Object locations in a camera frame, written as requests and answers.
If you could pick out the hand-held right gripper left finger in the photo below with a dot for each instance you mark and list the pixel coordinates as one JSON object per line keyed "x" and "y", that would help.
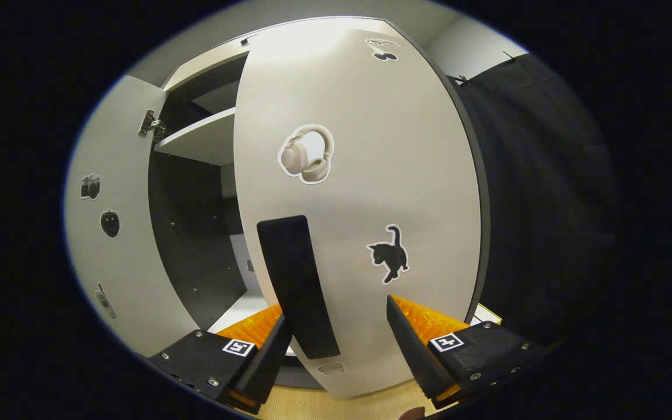
{"x": 266, "y": 367}

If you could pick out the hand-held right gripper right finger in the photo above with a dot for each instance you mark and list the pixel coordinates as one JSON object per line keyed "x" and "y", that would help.
{"x": 415, "y": 356}

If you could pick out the white grey shoe cabinet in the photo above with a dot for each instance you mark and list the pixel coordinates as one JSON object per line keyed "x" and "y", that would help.
{"x": 196, "y": 233}

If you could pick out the white shoe cabinet door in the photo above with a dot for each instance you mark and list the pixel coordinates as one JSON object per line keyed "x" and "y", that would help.
{"x": 371, "y": 175}
{"x": 126, "y": 262}

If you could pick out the metal door hinge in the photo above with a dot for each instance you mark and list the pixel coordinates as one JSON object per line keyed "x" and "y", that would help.
{"x": 149, "y": 123}

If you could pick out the yellow white object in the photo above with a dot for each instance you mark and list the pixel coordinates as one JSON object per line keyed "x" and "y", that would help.
{"x": 490, "y": 317}

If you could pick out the black backdrop cloth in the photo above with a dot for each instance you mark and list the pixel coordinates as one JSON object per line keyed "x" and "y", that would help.
{"x": 546, "y": 204}

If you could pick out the black cloth clip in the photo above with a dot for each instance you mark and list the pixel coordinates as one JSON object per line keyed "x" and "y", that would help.
{"x": 511, "y": 56}
{"x": 462, "y": 79}

